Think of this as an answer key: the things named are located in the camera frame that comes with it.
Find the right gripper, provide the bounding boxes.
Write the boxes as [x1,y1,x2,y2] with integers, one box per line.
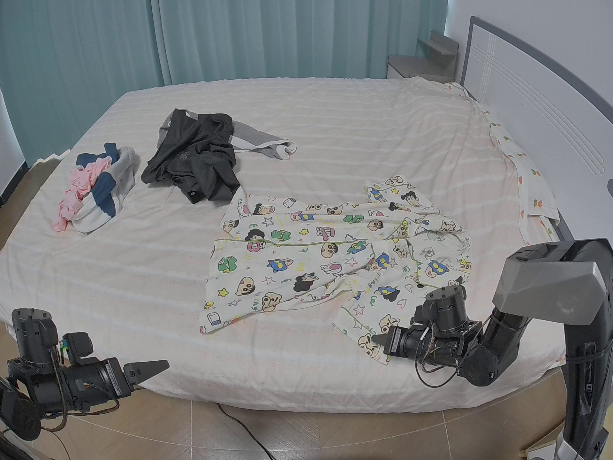
[373,325,429,359]

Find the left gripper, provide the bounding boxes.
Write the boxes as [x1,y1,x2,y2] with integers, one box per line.
[67,356,170,403]

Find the white printed pyjama top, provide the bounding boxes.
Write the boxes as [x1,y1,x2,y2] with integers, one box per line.
[198,174,472,365]

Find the white and blue sweater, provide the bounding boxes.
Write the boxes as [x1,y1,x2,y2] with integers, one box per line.
[72,143,137,234]

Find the pink garment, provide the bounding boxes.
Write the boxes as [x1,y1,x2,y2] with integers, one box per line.
[52,157,113,233]

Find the black garment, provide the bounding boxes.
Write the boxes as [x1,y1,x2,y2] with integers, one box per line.
[140,108,241,205]

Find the white printed pillow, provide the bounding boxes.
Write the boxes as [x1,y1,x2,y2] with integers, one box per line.
[472,99,562,248]

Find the bed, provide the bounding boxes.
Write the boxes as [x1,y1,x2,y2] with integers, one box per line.
[0,16,613,413]

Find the grey garment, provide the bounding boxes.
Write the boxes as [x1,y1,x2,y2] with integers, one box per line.
[159,111,298,161]

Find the grey bedside table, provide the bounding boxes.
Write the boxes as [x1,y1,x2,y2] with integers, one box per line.
[387,29,460,82]

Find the blue-green curtain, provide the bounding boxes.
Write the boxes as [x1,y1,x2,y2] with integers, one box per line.
[148,0,453,87]
[0,0,166,166]

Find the black cable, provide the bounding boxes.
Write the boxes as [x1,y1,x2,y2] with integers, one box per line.
[216,402,271,460]
[415,353,463,391]

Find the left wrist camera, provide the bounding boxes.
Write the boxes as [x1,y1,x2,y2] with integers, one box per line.
[61,333,94,366]

